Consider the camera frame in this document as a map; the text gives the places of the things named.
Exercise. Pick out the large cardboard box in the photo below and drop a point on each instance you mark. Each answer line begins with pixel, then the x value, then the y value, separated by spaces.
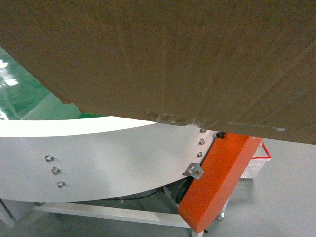
pixel 236 66

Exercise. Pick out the green round conveyor table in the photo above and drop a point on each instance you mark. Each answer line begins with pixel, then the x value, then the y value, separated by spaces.
pixel 49 152

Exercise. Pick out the orange motor cover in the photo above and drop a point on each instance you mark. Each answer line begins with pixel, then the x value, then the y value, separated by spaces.
pixel 223 167

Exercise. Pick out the red wire basket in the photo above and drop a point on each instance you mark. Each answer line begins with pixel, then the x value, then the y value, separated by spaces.
pixel 261 156

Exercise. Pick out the white conveyor support frame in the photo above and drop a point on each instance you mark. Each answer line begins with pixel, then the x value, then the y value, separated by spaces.
pixel 12 211

